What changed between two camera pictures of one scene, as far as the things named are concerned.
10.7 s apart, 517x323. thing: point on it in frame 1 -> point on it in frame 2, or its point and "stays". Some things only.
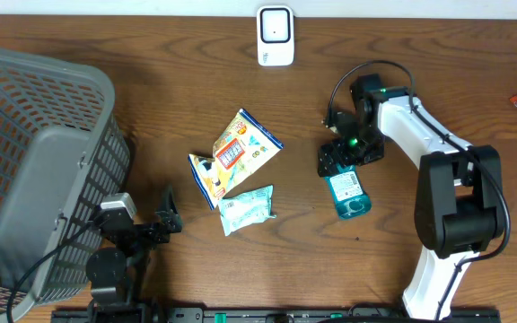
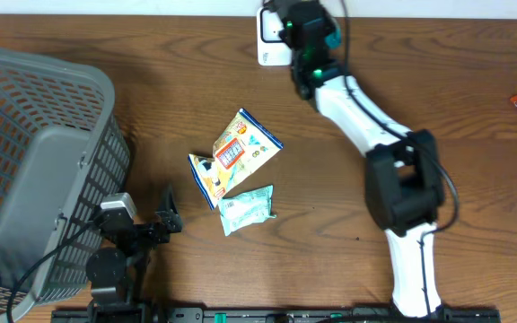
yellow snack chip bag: x=241 y=148 stays
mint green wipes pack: x=246 y=208 stays
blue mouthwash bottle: x=350 y=196 -> x=333 y=38
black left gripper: x=170 y=213 stays
